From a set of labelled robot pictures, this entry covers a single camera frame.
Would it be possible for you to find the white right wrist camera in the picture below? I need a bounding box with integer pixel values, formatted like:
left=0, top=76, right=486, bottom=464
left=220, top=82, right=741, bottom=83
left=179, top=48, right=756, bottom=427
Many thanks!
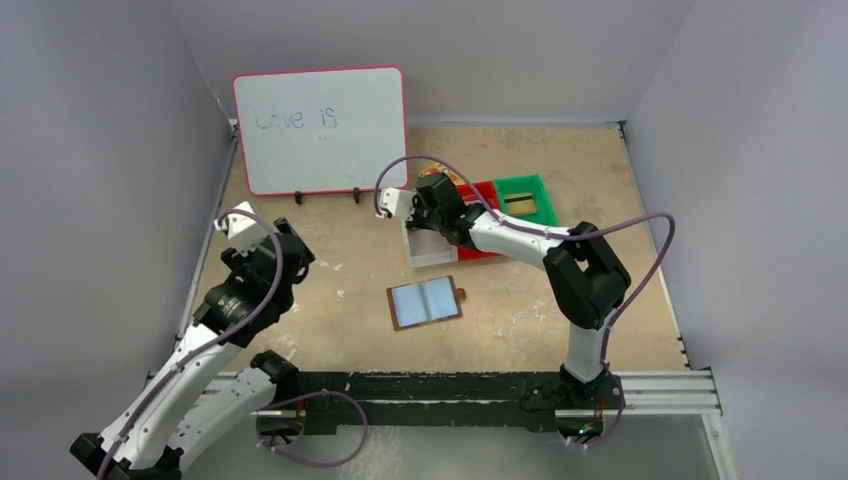
left=376, top=187, right=416, bottom=221

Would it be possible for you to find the red plastic bin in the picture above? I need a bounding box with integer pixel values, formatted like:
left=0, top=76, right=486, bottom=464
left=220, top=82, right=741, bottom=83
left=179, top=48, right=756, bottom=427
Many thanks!
left=456, top=180, right=501, bottom=262

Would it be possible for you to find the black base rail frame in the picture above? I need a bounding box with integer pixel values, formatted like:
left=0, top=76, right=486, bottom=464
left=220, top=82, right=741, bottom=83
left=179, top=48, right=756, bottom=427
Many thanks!
left=198, top=351, right=723, bottom=439

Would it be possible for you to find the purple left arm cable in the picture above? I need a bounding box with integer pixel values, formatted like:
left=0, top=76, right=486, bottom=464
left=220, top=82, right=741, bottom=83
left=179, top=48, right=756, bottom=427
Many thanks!
left=95, top=208, right=286, bottom=480

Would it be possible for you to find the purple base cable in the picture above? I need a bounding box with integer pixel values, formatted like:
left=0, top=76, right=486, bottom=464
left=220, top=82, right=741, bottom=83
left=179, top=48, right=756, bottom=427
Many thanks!
left=564, top=370, right=629, bottom=452
left=254, top=389, right=369, bottom=468

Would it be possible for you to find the green plastic bin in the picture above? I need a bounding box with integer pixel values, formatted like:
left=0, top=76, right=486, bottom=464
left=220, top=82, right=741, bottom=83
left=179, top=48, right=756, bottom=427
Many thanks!
left=493, top=174, right=558, bottom=226

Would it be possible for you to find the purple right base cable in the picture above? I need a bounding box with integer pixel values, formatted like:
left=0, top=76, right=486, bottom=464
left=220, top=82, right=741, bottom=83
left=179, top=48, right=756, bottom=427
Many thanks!
left=564, top=370, right=629, bottom=452

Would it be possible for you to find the orange spiral notebook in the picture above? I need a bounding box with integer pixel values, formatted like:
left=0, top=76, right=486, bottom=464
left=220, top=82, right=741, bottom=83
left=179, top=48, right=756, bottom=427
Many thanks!
left=418, top=162, right=466, bottom=185

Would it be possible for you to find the brown leather card holder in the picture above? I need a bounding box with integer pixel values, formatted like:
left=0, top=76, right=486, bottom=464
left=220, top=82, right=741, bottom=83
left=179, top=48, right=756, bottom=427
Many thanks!
left=387, top=276, right=467, bottom=331

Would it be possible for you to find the white board pink frame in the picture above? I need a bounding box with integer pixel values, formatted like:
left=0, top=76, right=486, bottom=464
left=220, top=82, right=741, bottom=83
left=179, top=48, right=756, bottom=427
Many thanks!
left=232, top=65, right=407, bottom=196

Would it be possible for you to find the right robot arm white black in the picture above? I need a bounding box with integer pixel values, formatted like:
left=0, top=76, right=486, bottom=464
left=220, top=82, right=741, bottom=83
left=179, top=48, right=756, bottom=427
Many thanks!
left=379, top=173, right=632, bottom=392

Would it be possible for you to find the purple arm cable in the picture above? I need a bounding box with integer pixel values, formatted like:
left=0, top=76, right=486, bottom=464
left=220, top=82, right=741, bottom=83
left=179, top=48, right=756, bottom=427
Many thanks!
left=372, top=155, right=677, bottom=372
left=95, top=208, right=286, bottom=480

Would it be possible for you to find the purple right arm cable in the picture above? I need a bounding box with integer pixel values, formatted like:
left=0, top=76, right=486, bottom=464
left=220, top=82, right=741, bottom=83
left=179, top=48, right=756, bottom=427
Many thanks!
left=372, top=155, right=677, bottom=372

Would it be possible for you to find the gold card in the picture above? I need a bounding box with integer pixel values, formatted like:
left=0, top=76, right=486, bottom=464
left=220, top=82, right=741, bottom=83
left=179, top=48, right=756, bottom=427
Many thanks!
left=502, top=192, right=538, bottom=217

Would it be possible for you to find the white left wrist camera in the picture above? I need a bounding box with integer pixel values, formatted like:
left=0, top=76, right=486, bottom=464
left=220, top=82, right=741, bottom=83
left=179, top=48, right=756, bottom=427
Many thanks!
left=213, top=201, right=267, bottom=257

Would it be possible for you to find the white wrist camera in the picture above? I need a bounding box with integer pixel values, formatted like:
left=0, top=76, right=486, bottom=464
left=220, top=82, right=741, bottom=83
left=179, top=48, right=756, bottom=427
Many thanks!
left=213, top=201, right=267, bottom=257
left=376, top=187, right=416, bottom=221

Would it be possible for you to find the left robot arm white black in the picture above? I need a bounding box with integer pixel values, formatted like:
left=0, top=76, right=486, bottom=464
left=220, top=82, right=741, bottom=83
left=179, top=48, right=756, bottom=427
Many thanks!
left=70, top=206, right=315, bottom=479

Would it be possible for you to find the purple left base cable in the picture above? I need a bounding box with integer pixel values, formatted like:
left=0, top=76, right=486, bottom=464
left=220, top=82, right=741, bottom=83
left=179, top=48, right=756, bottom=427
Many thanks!
left=254, top=389, right=369, bottom=468

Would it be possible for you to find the white plastic bin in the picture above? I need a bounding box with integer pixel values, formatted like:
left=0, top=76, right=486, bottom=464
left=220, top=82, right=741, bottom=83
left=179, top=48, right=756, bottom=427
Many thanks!
left=401, top=227, right=458, bottom=268

